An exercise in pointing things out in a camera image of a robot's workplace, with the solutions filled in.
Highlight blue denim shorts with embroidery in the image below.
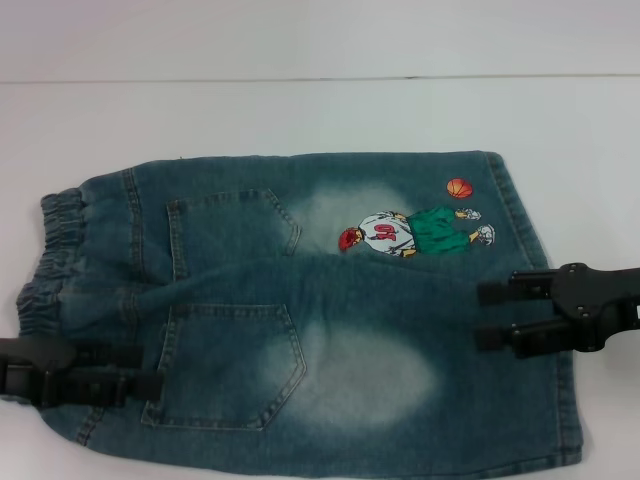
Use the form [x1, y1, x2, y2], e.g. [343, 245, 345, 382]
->
[14, 149, 587, 480]

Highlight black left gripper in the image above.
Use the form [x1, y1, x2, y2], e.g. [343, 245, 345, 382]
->
[0, 337, 165, 404]

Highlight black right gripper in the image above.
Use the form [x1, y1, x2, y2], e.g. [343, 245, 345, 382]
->
[473, 261, 640, 360]

